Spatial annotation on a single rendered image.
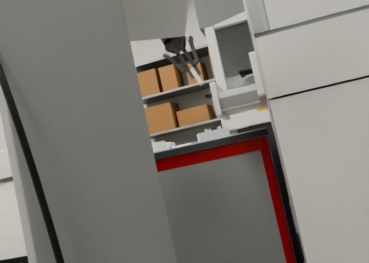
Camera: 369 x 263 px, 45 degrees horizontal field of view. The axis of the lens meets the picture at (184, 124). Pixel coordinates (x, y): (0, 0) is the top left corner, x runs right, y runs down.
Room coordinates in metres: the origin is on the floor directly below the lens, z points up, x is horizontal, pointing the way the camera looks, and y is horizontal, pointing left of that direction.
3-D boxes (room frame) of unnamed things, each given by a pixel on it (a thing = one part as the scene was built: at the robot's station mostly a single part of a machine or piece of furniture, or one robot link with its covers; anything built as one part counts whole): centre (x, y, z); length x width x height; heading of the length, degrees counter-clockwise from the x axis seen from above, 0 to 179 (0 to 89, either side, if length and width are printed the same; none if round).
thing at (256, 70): (1.19, -0.22, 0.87); 0.29 x 0.02 x 0.11; 169
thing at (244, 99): (1.48, -0.34, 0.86); 0.40 x 0.26 x 0.06; 79
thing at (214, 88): (1.52, -0.14, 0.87); 0.29 x 0.02 x 0.11; 169
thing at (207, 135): (1.81, -0.10, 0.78); 0.12 x 0.08 x 0.04; 94
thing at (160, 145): (1.79, 0.13, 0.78); 0.07 x 0.07 x 0.04
